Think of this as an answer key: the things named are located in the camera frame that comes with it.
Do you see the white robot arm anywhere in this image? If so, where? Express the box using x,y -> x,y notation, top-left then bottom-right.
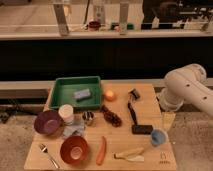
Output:
158,64 -> 213,117

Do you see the small blue cup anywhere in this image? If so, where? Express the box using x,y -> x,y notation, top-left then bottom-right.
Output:
150,129 -> 166,147

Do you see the wooden board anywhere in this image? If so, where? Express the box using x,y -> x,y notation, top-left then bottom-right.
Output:
24,83 -> 176,171

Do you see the small metal cup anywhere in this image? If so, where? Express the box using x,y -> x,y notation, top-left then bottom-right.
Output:
82,111 -> 94,125

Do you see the red bowl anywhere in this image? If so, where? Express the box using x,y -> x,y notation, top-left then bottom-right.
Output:
60,136 -> 89,165

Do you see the orange round fruit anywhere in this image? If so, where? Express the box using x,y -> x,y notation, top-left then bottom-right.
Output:
104,90 -> 116,101

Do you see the white cylindrical cup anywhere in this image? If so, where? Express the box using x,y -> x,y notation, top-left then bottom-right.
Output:
58,104 -> 74,124

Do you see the metal fork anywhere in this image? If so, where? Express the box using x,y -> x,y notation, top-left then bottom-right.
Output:
38,144 -> 60,169

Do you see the peeled banana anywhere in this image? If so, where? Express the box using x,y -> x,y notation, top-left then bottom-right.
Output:
114,147 -> 144,162

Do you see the green plastic tray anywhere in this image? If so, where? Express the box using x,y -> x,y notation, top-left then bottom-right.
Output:
49,76 -> 102,110

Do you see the blue sponge block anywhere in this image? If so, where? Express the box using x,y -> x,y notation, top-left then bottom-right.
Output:
73,89 -> 91,100

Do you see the orange carrot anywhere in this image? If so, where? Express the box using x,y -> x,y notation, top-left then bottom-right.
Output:
96,136 -> 107,165

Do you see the dark grape bunch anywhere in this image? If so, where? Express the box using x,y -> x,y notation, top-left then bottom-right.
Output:
101,105 -> 122,127

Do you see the purple bowl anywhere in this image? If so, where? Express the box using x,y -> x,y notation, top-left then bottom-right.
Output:
34,110 -> 62,135

